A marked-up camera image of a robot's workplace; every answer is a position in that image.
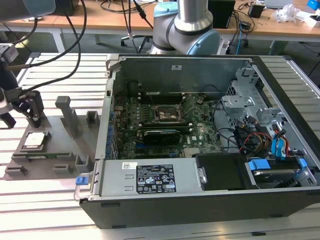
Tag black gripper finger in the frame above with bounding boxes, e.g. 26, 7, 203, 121
17, 90, 46, 129
1, 112, 16, 130

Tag silver CPU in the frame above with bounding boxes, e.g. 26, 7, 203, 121
23, 131, 46, 148

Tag CPU socket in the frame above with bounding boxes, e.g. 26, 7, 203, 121
152, 104, 183, 124

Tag copper coloured tube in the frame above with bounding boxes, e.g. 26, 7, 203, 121
4, 63, 26, 72

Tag green RAM stick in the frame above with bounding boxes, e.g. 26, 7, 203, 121
24, 152, 71, 160

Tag grey parts rack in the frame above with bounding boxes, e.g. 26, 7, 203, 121
3, 95, 101, 181

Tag black monitor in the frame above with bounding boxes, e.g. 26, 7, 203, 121
55, 0, 76, 16

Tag wooden desk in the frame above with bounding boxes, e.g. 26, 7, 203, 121
226, 0, 320, 55
0, 0, 156, 53

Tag grey power supply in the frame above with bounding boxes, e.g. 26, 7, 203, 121
89, 157, 209, 201

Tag thin metal locking lever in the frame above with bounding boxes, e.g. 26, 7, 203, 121
146, 89, 155, 107

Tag office chair base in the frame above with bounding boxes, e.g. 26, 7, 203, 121
120, 34, 154, 55

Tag black graphics card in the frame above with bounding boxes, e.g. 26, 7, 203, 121
142, 128, 181, 146

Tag black PC case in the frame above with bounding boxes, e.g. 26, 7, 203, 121
73, 53, 320, 230

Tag silver chipset heatsink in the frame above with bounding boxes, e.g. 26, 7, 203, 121
183, 147, 201, 158

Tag green motherboard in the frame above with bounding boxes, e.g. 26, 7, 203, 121
112, 93, 223, 160

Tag black plastic shroud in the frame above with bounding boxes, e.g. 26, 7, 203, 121
194, 153, 247, 192

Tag white power strip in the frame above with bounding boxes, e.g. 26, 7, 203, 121
221, 39, 231, 55

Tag silver metal drive cage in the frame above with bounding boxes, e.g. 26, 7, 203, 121
221, 66, 288, 131

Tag blue disk carrier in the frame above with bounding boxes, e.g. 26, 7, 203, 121
247, 157, 310, 181

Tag small black box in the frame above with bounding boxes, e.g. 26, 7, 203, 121
247, 3, 265, 18

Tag hard disk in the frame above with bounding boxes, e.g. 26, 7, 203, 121
252, 169, 301, 189

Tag silver laptop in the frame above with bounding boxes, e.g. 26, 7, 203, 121
264, 0, 293, 8

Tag clear plastic bag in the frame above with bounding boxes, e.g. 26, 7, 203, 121
271, 3, 305, 24

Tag small white box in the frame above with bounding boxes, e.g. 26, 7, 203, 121
308, 14, 320, 28

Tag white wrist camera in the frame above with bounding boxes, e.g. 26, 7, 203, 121
0, 43, 19, 66
0, 87, 14, 116

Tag black camera cable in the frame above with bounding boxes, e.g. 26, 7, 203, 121
17, 0, 88, 95

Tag blue network cable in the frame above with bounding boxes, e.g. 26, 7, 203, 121
236, 23, 243, 55

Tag red yellow power wires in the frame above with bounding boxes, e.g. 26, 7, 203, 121
234, 124, 273, 155

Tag blue flat data cable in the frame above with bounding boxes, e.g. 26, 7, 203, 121
279, 136, 288, 161
271, 138, 280, 161

